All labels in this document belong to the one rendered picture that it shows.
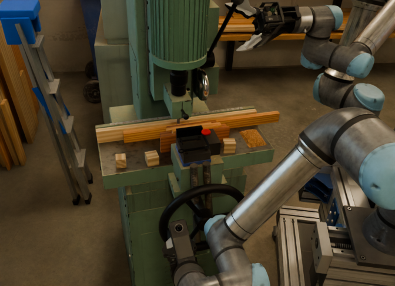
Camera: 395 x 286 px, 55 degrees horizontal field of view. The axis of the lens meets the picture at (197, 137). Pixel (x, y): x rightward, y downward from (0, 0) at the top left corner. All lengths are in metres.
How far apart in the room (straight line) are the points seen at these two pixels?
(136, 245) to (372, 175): 1.01
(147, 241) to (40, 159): 1.51
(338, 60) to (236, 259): 0.67
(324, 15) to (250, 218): 0.66
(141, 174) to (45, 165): 1.59
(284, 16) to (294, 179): 0.53
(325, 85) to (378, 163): 0.90
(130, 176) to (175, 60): 0.40
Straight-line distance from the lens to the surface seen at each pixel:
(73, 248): 2.24
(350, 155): 0.76
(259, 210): 0.88
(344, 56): 1.24
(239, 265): 0.89
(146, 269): 1.64
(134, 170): 1.25
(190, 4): 1.10
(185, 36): 1.13
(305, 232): 2.07
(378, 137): 0.75
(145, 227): 1.45
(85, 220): 2.36
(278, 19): 1.15
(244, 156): 1.34
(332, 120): 0.81
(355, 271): 1.33
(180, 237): 0.99
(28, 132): 2.96
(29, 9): 1.90
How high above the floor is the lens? 1.72
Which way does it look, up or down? 36 degrees down
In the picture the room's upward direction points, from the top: 3 degrees clockwise
